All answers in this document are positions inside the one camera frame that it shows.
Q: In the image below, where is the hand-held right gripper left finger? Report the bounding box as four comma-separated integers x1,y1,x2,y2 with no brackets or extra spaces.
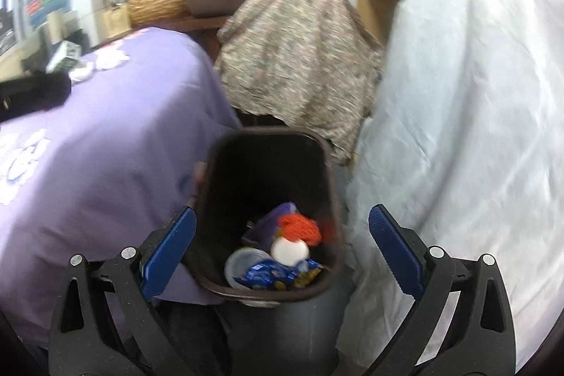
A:
48,206,197,376

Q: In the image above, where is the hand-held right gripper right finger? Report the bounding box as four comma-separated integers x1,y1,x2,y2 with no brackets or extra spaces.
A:
368,204,516,376

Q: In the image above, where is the clear plastic cup with lid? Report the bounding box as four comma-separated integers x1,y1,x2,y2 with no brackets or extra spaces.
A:
225,248,271,289

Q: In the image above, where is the red foam fruit net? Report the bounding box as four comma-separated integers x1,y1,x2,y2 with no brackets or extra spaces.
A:
277,213,323,247

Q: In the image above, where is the purple plastic wrapper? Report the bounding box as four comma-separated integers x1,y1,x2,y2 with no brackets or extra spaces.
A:
244,202,300,250

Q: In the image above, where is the blue snack wrapper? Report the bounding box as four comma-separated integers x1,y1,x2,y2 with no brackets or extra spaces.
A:
233,259,324,291

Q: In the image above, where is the white round cap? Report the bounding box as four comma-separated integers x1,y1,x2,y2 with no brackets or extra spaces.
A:
271,237,309,264

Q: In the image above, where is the dark brown trash bin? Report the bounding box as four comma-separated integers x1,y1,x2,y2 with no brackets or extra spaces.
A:
183,128,353,376

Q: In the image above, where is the white and green milk carton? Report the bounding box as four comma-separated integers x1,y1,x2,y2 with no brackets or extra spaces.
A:
46,41,82,74

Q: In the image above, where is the crumpled white tissue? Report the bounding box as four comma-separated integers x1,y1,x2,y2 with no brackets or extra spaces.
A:
70,63,95,84

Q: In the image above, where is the purple floral tablecloth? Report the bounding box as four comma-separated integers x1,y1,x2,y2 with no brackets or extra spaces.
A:
0,26,243,350

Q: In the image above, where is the beige chopstick holder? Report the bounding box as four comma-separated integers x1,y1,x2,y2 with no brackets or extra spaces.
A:
101,0,130,37

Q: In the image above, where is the white cover cloth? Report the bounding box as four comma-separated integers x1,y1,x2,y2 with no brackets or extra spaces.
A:
335,0,564,363

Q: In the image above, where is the woven wicker basket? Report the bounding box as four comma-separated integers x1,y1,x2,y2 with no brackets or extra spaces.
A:
128,0,188,26

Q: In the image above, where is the wooden counter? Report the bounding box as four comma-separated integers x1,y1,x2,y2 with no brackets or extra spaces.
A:
130,15,230,34

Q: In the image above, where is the brown floral cover cloth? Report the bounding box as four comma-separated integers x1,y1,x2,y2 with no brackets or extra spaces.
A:
216,0,384,165

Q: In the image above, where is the wooden cabinet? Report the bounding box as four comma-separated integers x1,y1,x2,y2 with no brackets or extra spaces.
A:
357,0,410,46

